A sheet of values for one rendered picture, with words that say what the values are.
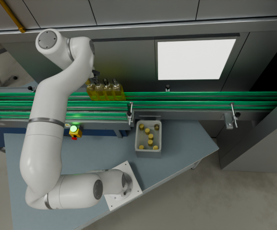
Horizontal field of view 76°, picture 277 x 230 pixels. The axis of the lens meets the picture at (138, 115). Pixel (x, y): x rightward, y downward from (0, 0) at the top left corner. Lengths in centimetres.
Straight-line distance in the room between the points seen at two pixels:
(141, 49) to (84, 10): 34
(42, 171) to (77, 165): 108
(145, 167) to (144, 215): 82
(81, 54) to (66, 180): 38
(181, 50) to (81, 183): 84
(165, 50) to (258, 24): 45
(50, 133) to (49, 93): 11
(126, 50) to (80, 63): 56
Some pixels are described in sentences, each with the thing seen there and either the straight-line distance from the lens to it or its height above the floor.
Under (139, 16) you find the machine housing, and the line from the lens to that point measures 100.
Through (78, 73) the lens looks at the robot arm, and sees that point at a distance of 57.
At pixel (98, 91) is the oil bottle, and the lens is 119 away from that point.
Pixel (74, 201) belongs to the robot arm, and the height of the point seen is 159.
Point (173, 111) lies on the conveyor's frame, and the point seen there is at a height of 105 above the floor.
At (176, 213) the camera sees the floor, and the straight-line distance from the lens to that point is 214.
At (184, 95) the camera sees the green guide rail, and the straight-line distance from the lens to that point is 126.
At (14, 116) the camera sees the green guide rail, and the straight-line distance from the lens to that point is 160.
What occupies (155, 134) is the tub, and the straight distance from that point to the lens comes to 129.
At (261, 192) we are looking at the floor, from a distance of 239.
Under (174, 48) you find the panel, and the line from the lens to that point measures 108.
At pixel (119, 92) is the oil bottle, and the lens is 116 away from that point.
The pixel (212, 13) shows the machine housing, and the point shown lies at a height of 160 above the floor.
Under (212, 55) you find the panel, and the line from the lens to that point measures 115.
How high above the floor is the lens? 213
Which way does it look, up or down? 60 degrees down
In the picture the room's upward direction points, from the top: 12 degrees counter-clockwise
